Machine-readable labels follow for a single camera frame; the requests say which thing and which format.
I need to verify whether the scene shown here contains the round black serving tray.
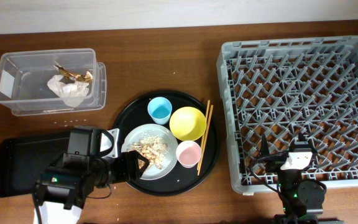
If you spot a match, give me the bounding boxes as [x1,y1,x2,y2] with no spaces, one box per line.
[113,90,221,197]

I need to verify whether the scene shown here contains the blue plastic cup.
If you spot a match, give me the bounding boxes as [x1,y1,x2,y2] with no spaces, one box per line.
[147,96,172,125]

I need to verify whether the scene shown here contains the wooden chopstick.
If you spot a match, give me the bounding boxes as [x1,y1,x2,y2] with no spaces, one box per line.
[200,104,214,173]
[197,100,210,175]

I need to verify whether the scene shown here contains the grey dishwasher rack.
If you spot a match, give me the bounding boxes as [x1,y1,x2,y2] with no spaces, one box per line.
[216,35,358,195]

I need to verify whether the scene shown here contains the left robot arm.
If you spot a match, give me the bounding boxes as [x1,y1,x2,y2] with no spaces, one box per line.
[32,151,150,223]

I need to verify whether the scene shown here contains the food scraps on plate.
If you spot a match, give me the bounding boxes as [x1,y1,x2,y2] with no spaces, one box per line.
[129,134,168,170]

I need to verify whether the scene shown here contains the black rectangular tray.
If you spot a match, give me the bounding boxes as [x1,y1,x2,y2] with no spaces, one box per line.
[0,131,70,198]

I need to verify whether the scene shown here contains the grey plate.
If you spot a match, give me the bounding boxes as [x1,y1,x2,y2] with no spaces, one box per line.
[121,124,178,180]

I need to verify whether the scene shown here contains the yellow plastic bowl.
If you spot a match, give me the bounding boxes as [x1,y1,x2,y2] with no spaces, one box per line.
[169,106,206,141]

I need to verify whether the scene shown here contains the pink plastic cup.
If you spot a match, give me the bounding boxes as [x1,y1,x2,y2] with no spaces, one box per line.
[176,141,201,169]

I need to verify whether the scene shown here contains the gold snack wrapper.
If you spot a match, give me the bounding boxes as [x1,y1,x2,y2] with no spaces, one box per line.
[54,65,93,83]

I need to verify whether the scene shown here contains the left wooden chopstick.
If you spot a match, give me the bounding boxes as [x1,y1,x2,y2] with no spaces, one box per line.
[197,100,210,175]

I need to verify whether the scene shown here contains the clear plastic waste bin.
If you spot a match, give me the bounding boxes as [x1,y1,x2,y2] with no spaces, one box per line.
[0,49,107,116]

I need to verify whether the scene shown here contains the right wooden chopstick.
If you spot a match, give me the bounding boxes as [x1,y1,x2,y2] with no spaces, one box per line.
[200,104,214,173]

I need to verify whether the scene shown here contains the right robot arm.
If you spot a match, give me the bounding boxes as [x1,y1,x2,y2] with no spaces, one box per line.
[256,133,327,224]

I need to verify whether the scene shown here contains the white napkin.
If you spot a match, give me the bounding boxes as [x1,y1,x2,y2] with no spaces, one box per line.
[47,75,90,108]

